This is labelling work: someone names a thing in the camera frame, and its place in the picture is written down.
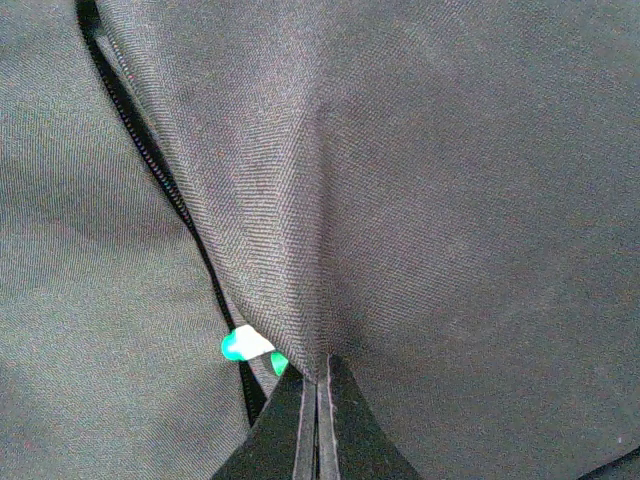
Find black student backpack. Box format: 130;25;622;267
1;1;639;479

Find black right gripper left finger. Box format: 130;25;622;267
213;365;317;480

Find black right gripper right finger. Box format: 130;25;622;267
316;355;420;480

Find blue capped white pen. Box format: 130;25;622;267
221;325;275;361

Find silver green pen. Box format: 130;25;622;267
270;351;289;377

